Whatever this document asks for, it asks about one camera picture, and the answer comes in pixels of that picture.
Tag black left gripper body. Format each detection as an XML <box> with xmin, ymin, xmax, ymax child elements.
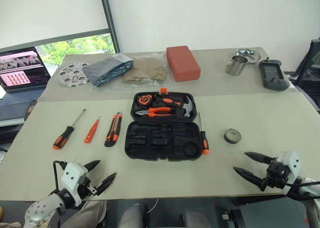
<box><xmin>78</xmin><ymin>172</ymin><xmax>104</xmax><ymax>198</ymax></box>

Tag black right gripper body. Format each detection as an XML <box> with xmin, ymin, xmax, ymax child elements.
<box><xmin>259</xmin><ymin>158</ymin><xmax>291</xmax><ymax>191</ymax></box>

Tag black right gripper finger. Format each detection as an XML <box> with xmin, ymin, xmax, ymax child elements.
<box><xmin>232</xmin><ymin>166</ymin><xmax>266</xmax><ymax>188</ymax></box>
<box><xmin>244</xmin><ymin>151</ymin><xmax>277</xmax><ymax>164</ymax></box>

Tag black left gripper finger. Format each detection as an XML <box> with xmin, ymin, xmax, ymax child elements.
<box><xmin>94</xmin><ymin>172</ymin><xmax>118</xmax><ymax>196</ymax></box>
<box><xmin>83</xmin><ymin>159</ymin><xmax>101</xmax><ymax>175</ymax></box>

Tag orange voltage tester pen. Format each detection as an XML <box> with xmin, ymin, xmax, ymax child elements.
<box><xmin>83</xmin><ymin>116</ymin><xmax>102</xmax><ymax>144</ymax></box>

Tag orange black utility knife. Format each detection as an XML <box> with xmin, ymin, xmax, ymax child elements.
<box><xmin>104</xmin><ymin>112</ymin><xmax>124</xmax><ymax>148</ymax></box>

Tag large orange black screwdriver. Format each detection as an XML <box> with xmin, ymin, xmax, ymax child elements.
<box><xmin>52</xmin><ymin>108</ymin><xmax>87</xmax><ymax>151</ymax></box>

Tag small orange black screwdriver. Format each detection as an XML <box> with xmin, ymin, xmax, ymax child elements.
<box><xmin>197</xmin><ymin>112</ymin><xmax>211</xmax><ymax>156</ymax></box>

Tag black tool case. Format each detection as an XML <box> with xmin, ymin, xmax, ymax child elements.
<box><xmin>124</xmin><ymin>87</ymin><xmax>203</xmax><ymax>162</ymax></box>

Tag beige trousers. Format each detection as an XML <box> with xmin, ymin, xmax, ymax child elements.
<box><xmin>66</xmin><ymin>200</ymin><xmax>109</xmax><ymax>228</ymax></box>

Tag grey tape roll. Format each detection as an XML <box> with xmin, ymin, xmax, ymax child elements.
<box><xmin>223</xmin><ymin>128</ymin><xmax>243</xmax><ymax>145</ymax></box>

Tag grey rounded shape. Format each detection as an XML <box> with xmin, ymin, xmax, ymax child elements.
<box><xmin>117</xmin><ymin>203</ymin><xmax>151</xmax><ymax>228</ymax></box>
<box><xmin>180</xmin><ymin>209</ymin><xmax>211</xmax><ymax>228</ymax></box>

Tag dark grey handheld controller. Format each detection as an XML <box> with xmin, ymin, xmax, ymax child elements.
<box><xmin>258</xmin><ymin>57</ymin><xmax>291</xmax><ymax>92</ymax></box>

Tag orange black tape measure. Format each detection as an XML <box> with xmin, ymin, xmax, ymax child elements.
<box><xmin>136</xmin><ymin>94</ymin><xmax>156</xmax><ymax>106</ymax></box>

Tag stainless steel cup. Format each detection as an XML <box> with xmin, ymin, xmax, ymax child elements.
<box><xmin>225</xmin><ymin>55</ymin><xmax>251</xmax><ymax>77</ymax></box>

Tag perforated round metal plate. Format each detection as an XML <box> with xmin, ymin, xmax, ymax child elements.
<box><xmin>55</xmin><ymin>60</ymin><xmax>91</xmax><ymax>88</ymax></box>

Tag dark blue bagged garment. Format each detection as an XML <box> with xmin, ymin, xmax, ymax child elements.
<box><xmin>81</xmin><ymin>53</ymin><xmax>135</xmax><ymax>89</ymax></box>

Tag black mesh office chair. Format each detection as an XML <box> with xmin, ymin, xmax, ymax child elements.
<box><xmin>289</xmin><ymin>39</ymin><xmax>320</xmax><ymax>111</ymax></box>

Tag pile of silver screws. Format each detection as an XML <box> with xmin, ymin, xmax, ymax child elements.
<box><xmin>134</xmin><ymin>77</ymin><xmax>162</xmax><ymax>86</ymax></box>

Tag stainless steel bowl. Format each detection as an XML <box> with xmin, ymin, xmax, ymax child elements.
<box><xmin>233</xmin><ymin>48</ymin><xmax>262</xmax><ymax>67</ymax></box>

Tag beige cloth in clear bag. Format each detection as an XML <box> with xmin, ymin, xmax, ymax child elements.
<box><xmin>120</xmin><ymin>52</ymin><xmax>169</xmax><ymax>85</ymax></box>

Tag red brick block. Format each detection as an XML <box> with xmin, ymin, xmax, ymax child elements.
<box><xmin>165</xmin><ymin>45</ymin><xmax>202</xmax><ymax>83</ymax></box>

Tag open laptop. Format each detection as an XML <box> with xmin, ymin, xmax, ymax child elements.
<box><xmin>0</xmin><ymin>46</ymin><xmax>52</xmax><ymax>121</ymax></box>

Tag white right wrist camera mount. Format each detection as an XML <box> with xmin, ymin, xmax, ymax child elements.
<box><xmin>276</xmin><ymin>150</ymin><xmax>301</xmax><ymax>195</ymax></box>

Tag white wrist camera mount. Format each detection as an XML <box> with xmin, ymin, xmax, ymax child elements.
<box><xmin>60</xmin><ymin>162</ymin><xmax>89</xmax><ymax>206</ymax></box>
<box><xmin>276</xmin><ymin>150</ymin><xmax>301</xmax><ymax>195</ymax></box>

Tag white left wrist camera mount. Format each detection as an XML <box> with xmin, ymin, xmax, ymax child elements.
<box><xmin>60</xmin><ymin>162</ymin><xmax>89</xmax><ymax>206</ymax></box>

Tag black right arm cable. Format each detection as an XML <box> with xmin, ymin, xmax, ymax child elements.
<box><xmin>286</xmin><ymin>179</ymin><xmax>320</xmax><ymax>189</ymax></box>

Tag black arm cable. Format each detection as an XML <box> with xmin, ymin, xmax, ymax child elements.
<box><xmin>52</xmin><ymin>160</ymin><xmax>69</xmax><ymax>194</ymax></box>
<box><xmin>286</xmin><ymin>179</ymin><xmax>320</xmax><ymax>189</ymax></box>

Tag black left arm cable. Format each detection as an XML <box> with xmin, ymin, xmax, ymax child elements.
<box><xmin>52</xmin><ymin>160</ymin><xmax>69</xmax><ymax>194</ymax></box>

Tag thin white cable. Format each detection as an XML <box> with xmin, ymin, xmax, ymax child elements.
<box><xmin>147</xmin><ymin>197</ymin><xmax>160</xmax><ymax>215</ymax></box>

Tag orange handled pliers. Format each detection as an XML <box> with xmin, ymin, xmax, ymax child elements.
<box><xmin>134</xmin><ymin>106</ymin><xmax>177</xmax><ymax>119</ymax></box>

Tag claw hammer orange black handle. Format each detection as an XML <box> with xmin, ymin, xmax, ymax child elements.
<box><xmin>153</xmin><ymin>95</ymin><xmax>197</xmax><ymax>119</ymax></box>

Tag dark window frame post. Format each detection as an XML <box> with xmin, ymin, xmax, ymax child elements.
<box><xmin>97</xmin><ymin>0</ymin><xmax>122</xmax><ymax>54</ymax></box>

